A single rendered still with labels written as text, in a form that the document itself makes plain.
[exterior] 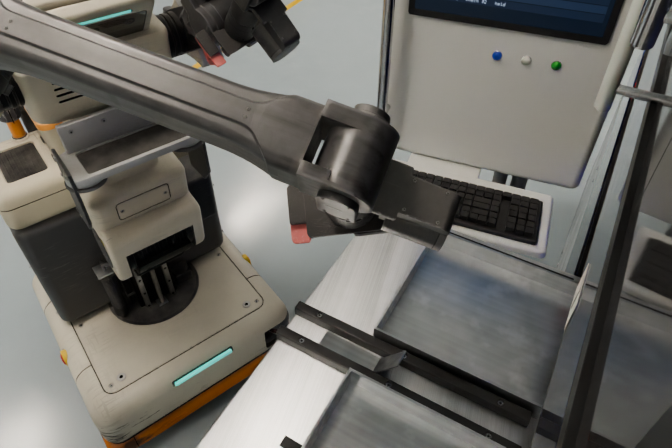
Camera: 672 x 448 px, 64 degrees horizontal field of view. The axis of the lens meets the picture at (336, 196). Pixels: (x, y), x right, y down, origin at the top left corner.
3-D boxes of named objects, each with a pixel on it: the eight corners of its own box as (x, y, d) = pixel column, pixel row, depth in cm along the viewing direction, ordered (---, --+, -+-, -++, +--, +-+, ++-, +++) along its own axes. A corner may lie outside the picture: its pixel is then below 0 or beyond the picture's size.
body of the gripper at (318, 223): (303, 183, 62) (297, 166, 54) (391, 173, 62) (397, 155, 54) (308, 239, 60) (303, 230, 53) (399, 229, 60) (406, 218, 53)
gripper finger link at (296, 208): (293, 199, 70) (284, 181, 60) (348, 192, 70) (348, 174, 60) (298, 251, 68) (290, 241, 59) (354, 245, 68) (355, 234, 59)
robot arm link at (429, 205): (353, 97, 44) (314, 193, 42) (489, 145, 42) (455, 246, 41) (350, 146, 55) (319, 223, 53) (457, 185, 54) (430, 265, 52)
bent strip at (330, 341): (403, 371, 85) (407, 350, 81) (395, 386, 83) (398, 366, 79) (327, 331, 90) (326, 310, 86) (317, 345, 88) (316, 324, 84)
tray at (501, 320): (616, 311, 93) (623, 299, 91) (586, 443, 76) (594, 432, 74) (432, 240, 106) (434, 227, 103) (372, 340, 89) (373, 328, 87)
